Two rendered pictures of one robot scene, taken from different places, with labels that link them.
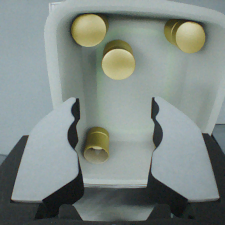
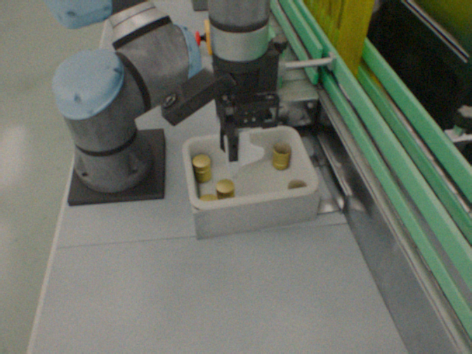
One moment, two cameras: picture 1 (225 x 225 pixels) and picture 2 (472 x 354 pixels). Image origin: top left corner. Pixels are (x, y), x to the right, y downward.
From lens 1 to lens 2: 0.61 m
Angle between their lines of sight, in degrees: 47
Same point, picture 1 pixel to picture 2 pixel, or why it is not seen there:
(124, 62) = (223, 182)
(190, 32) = (198, 161)
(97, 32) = (208, 197)
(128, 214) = (338, 141)
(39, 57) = (241, 256)
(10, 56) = (244, 280)
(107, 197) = (341, 167)
